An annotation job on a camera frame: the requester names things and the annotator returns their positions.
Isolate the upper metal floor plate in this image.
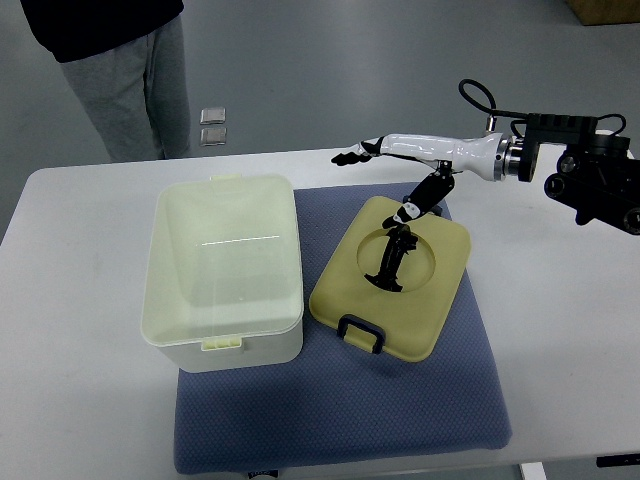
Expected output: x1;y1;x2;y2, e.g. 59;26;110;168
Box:
200;107;226;125

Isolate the metal floor plate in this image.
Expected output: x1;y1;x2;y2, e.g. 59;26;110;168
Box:
200;107;226;125
200;127;227;147

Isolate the black table control panel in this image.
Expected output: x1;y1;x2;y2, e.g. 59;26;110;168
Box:
596;453;640;468

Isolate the white table leg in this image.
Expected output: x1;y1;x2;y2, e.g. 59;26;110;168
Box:
519;462;547;480

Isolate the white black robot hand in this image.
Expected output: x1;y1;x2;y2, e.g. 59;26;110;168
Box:
332;133;519;229

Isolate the brown cardboard box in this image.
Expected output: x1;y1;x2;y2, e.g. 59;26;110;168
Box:
566;0;639;26

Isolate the blue grey cushion mat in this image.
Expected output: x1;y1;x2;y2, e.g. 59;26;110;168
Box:
172;181;514;475

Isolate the standing person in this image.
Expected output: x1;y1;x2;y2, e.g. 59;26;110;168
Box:
21;1;191;162

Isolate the yellow box lid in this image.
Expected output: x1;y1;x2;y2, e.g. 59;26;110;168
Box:
309;196;471;362

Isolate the white storage box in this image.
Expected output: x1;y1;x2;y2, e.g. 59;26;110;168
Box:
141;175;304;373

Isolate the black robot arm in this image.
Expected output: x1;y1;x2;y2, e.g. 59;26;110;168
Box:
458;79;639;235

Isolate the lower metal floor plate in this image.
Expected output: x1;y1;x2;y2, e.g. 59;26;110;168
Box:
200;127;227;147

